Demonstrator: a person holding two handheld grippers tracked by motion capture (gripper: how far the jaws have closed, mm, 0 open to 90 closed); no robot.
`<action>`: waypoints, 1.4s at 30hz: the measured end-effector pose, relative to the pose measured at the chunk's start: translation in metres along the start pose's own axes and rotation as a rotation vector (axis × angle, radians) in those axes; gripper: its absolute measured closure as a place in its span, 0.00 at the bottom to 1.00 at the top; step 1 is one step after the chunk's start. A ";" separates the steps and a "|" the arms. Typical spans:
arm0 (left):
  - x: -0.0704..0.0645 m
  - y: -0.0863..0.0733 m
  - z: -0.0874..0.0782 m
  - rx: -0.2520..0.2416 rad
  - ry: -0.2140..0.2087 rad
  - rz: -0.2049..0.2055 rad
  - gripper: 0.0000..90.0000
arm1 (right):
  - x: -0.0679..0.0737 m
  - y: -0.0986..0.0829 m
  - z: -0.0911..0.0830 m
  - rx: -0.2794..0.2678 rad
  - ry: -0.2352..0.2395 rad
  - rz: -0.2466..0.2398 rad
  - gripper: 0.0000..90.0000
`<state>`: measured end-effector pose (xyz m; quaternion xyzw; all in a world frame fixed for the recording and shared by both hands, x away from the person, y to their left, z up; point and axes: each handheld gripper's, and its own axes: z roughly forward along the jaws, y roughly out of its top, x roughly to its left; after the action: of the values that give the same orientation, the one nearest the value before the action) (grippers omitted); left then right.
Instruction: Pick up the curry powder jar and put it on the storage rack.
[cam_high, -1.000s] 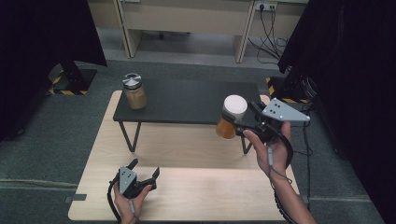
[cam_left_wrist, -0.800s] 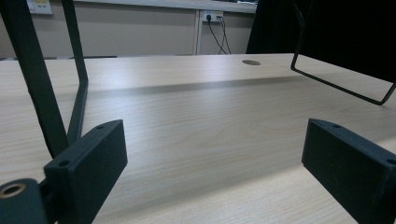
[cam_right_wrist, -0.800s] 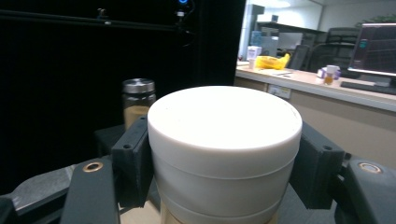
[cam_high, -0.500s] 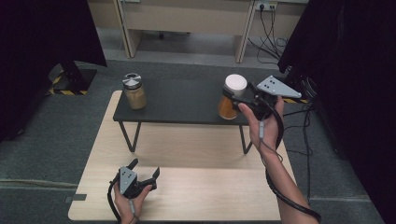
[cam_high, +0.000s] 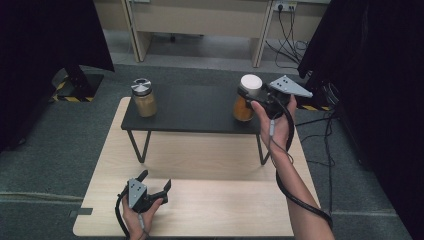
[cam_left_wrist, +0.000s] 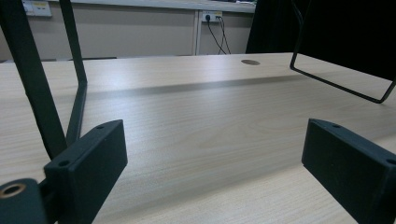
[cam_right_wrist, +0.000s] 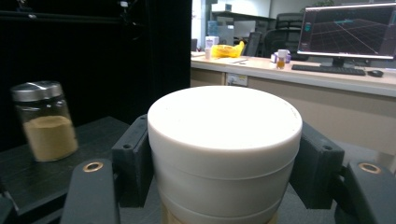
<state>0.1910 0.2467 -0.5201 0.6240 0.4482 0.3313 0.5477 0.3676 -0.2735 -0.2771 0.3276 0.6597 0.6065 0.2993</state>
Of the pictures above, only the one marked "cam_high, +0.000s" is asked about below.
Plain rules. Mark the yellow black striped tape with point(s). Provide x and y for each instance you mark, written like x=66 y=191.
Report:
x=315 y=108

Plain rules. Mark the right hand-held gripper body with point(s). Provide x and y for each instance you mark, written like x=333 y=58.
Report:
x=290 y=87

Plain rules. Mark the person's right hand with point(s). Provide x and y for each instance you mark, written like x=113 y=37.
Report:
x=280 y=133

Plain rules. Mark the person's left hand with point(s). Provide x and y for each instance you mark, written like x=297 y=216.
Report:
x=136 y=223

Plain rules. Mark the grey floor tape piece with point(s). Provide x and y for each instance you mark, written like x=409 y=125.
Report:
x=81 y=212

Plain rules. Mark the steel lid glass spice jar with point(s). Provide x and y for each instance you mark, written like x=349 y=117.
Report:
x=144 y=100

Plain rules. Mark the black metal leg shelf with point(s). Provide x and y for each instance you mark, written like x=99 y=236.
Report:
x=196 y=110

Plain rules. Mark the white lid orange spice jar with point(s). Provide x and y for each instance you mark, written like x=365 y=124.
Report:
x=245 y=108

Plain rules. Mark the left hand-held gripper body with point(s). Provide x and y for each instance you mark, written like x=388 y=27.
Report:
x=136 y=195

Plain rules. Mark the beige desk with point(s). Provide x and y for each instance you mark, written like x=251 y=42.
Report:
x=200 y=20

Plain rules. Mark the white wall socket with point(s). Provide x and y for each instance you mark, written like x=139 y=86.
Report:
x=285 y=6

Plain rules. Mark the black stand base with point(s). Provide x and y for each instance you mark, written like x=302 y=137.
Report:
x=83 y=86

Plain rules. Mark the black curtain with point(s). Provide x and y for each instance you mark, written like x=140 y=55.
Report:
x=40 y=50
x=373 y=100

